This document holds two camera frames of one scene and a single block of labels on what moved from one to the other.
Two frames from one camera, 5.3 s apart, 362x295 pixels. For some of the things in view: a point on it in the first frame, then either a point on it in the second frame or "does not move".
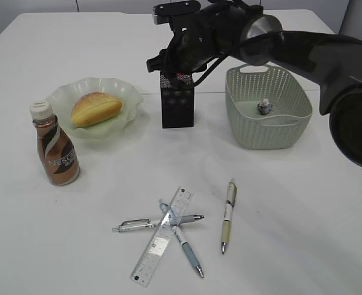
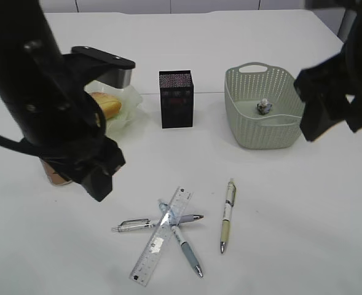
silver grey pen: [144, 224] does not move
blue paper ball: [264, 107] does not move
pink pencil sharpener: [183, 77] → [176, 100]
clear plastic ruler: [154, 249] does not move
